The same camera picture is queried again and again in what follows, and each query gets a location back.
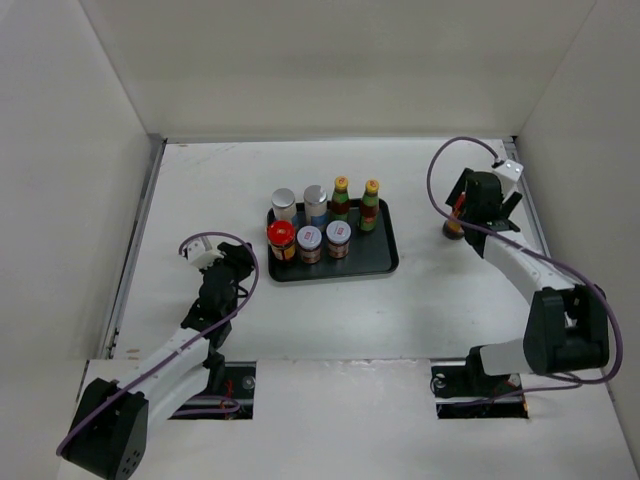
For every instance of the green sauce bottle yellow cap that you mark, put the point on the green sauce bottle yellow cap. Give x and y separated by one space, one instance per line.
340 201

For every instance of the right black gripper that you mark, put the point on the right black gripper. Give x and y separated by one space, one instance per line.
509 205

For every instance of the red-lid chili sauce jar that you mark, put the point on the red-lid chili sauce jar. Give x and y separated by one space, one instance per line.
281 236

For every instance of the silver-lid spice jar front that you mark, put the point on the silver-lid spice jar front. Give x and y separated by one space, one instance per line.
284 205

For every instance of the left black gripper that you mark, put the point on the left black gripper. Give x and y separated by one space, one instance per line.
238 258

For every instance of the white-lid small jar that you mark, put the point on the white-lid small jar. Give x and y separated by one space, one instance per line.
338 234
309 243

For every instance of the silver-lid spice jar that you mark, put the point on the silver-lid spice jar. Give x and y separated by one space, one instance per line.
315 204
284 205

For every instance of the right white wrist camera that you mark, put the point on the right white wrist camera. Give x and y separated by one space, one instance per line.
508 172

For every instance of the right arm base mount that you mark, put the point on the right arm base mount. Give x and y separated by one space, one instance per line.
462 390

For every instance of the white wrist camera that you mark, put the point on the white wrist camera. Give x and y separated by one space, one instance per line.
508 172
200 253

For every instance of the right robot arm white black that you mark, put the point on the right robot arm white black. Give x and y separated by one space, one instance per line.
567 326

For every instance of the red-lid dark sauce jar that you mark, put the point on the red-lid dark sauce jar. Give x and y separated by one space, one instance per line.
451 228

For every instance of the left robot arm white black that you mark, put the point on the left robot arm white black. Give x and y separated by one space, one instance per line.
111 426

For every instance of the black rectangular plastic tray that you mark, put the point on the black rectangular plastic tray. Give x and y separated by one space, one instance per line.
370 253

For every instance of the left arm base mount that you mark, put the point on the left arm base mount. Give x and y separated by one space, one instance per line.
228 395

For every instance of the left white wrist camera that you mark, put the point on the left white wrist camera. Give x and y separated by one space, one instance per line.
200 253

